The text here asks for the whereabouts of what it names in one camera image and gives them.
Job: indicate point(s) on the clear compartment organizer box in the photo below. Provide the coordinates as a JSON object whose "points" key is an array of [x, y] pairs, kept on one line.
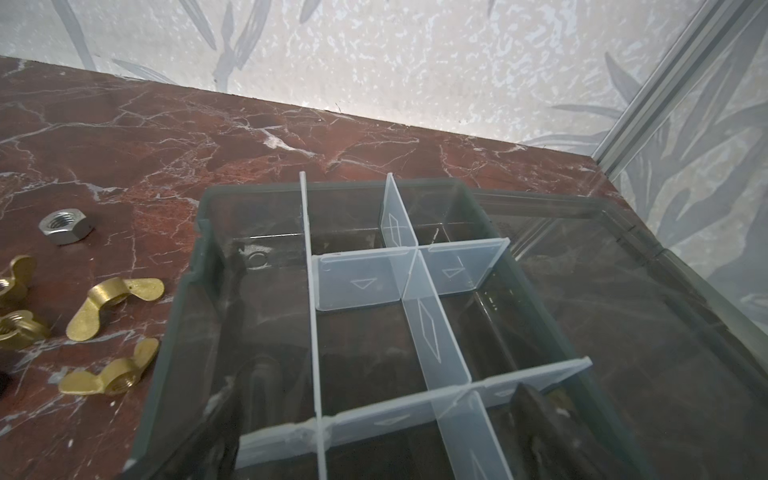
{"points": [[379, 330]]}

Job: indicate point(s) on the brass wing nut left lower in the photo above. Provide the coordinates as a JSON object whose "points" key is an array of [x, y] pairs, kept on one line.
{"points": [[21, 329]]}

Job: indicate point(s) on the brass wing nut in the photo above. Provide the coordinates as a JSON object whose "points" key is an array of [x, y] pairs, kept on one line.
{"points": [[86, 322], [21, 329], [14, 287], [117, 377]]}

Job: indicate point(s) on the aluminium frame post right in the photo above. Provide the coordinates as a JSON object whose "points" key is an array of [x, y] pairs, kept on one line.
{"points": [[711, 30]]}

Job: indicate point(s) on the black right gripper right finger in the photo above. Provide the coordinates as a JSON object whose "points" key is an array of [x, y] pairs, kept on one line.
{"points": [[552, 438]]}

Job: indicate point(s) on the silver hex nut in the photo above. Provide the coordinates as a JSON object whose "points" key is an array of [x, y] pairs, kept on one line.
{"points": [[66, 226]]}

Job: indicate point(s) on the brass wing nut left upper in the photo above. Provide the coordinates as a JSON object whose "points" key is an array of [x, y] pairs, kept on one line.
{"points": [[14, 287]]}

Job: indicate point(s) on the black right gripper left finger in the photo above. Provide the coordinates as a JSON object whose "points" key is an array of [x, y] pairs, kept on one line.
{"points": [[208, 450]]}

